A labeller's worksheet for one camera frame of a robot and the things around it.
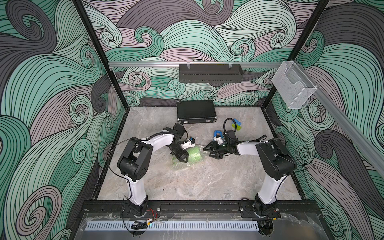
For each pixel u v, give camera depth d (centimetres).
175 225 70
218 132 99
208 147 87
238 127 107
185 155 80
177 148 78
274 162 49
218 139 92
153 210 72
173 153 81
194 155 86
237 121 110
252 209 72
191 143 83
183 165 86
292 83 80
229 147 78
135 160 49
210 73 96
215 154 86
